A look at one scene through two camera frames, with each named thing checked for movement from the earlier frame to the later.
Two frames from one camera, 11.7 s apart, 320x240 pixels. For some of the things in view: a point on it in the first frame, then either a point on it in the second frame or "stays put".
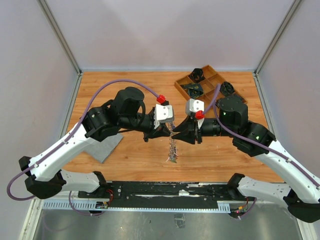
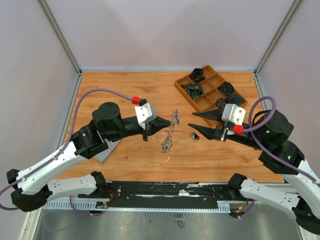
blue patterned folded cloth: x=195 y=90 stays put
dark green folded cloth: x=226 y=89 stays put
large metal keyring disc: x=172 y=153 to x=166 y=144
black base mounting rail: x=162 y=194 stays put
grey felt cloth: x=100 y=150 stays put
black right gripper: x=189 y=131 to x=209 y=132
